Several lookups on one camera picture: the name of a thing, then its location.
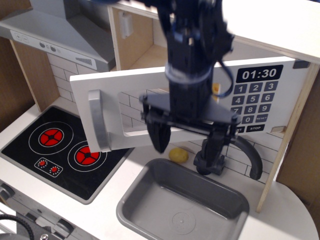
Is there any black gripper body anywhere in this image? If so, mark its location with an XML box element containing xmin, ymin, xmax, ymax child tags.
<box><xmin>139</xmin><ymin>72</ymin><xmax>241</xmax><ymax>136</ymax></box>

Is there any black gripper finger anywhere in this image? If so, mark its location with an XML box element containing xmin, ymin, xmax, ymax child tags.
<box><xmin>202</xmin><ymin>126</ymin><xmax>235</xmax><ymax>173</ymax></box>
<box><xmin>146</xmin><ymin>120</ymin><xmax>171</xmax><ymax>153</ymax></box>

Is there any white toy microwave door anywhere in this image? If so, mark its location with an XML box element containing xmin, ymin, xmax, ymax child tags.
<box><xmin>70</xmin><ymin>57</ymin><xmax>307</xmax><ymax>152</ymax></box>

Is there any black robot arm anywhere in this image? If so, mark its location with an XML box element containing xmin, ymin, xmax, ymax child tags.
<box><xmin>139</xmin><ymin>0</ymin><xmax>240</xmax><ymax>175</ymax></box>

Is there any yellow toy food in microwave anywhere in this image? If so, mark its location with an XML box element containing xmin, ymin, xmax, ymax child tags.
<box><xmin>212</xmin><ymin>83</ymin><xmax>221</xmax><ymax>96</ymax></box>

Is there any wooden microwave cabinet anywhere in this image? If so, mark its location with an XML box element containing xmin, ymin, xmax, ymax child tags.
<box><xmin>107</xmin><ymin>0</ymin><xmax>320</xmax><ymax>213</ymax></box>

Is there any yellow toy potato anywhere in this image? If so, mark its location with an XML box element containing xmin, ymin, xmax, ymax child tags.
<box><xmin>168</xmin><ymin>147</ymin><xmax>189</xmax><ymax>164</ymax></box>

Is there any dark grey toy faucet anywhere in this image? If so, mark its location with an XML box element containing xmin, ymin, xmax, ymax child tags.
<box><xmin>193</xmin><ymin>136</ymin><xmax>263</xmax><ymax>180</ymax></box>

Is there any grey plastic sink basin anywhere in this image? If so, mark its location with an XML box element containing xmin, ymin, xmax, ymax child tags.
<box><xmin>116</xmin><ymin>158</ymin><xmax>250</xmax><ymax>240</ymax></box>

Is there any black toy stove top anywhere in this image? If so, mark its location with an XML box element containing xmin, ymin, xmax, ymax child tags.
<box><xmin>0</xmin><ymin>106</ymin><xmax>132</xmax><ymax>205</ymax></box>

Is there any grey oven control panel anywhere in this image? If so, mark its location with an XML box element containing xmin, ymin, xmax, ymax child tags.
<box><xmin>0</xmin><ymin>181</ymin><xmax>96</xmax><ymax>240</ymax></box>

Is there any grey range hood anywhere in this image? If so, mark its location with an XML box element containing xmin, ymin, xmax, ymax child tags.
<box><xmin>0</xmin><ymin>0</ymin><xmax>116</xmax><ymax>72</ymax></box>

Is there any black cable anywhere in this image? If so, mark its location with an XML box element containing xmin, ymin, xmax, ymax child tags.
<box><xmin>0</xmin><ymin>213</ymin><xmax>35</xmax><ymax>240</ymax></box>

